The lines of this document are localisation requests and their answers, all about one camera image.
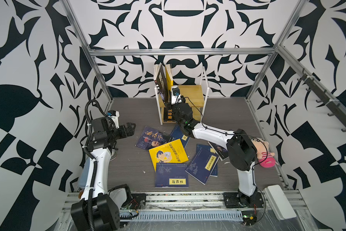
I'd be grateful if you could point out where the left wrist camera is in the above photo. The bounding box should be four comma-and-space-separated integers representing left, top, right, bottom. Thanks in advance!
107, 110, 120, 129

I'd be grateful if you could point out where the blue book tilted yellow label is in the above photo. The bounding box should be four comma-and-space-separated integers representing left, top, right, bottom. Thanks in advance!
185, 149, 219, 185

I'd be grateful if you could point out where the wooden white-framed bookshelf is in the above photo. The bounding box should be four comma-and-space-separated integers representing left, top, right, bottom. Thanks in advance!
154, 66, 209, 124

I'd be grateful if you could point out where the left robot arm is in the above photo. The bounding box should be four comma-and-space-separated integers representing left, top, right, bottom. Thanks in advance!
70, 100, 136, 231

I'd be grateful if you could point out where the black book on lower shelf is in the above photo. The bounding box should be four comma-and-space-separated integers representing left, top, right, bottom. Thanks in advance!
163, 107, 176, 123

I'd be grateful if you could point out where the blue book front yellow label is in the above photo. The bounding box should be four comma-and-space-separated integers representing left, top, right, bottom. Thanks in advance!
155, 163, 189, 188

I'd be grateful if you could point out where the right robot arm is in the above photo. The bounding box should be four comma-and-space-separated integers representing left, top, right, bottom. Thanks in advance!
172, 103, 258, 207

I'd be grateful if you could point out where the black book standing on shelf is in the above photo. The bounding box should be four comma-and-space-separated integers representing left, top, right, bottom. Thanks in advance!
153, 64, 168, 103

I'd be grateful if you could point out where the wall hook rail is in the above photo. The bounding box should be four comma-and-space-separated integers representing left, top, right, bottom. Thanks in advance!
298, 68, 346, 133

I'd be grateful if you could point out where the purple book with old man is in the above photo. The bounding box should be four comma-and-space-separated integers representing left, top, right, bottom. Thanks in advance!
135, 126, 173, 151

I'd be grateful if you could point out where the white box on rail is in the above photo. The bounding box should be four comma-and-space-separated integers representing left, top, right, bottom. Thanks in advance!
264, 185, 297, 220

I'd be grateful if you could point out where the blue book underneath tilted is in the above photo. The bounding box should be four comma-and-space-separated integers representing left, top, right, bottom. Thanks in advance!
196, 144, 218, 177

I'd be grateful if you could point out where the cartoon boy plush doll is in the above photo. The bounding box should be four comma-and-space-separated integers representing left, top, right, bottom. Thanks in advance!
251, 138, 276, 168

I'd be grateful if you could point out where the yellow cartoon cover book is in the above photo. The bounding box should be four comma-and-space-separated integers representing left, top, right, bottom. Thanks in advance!
165, 64, 174, 94

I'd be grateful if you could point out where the small blue book yellow label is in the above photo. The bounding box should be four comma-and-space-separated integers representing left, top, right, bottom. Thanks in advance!
170, 125, 190, 148

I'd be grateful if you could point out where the purple book right side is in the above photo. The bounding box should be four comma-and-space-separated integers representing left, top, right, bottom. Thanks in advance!
208, 141, 229, 161

